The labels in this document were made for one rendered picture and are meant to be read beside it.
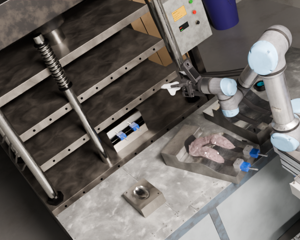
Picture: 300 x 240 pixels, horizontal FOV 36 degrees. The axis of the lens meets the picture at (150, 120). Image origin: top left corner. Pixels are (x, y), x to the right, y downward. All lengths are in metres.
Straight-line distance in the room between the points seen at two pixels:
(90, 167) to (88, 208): 0.40
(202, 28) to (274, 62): 1.58
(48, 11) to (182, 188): 1.20
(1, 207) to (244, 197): 2.69
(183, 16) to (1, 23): 1.26
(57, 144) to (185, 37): 1.13
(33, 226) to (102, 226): 1.71
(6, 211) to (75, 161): 1.56
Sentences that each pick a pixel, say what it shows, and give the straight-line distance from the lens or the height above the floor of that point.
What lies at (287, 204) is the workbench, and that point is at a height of 0.27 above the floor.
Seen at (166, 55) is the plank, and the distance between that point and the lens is 5.50.
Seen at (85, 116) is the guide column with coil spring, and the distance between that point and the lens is 2.86.
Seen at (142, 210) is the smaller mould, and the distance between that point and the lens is 2.51.
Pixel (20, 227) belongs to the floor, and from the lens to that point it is 4.38.
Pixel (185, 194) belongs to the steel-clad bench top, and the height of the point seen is 0.80.
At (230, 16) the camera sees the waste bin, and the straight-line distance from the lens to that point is 5.78.
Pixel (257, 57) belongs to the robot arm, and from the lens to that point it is 1.81.
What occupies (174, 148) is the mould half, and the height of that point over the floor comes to 0.91.
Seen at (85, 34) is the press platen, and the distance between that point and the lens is 2.96.
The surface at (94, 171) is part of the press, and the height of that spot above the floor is 0.79.
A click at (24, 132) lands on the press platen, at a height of 1.29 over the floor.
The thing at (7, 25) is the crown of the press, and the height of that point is 1.89.
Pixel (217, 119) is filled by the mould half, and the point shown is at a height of 0.85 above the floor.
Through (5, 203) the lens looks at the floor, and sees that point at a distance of 4.77.
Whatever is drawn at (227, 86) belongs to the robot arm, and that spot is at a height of 1.46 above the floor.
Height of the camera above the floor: 2.55
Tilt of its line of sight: 33 degrees down
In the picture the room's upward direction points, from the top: 25 degrees counter-clockwise
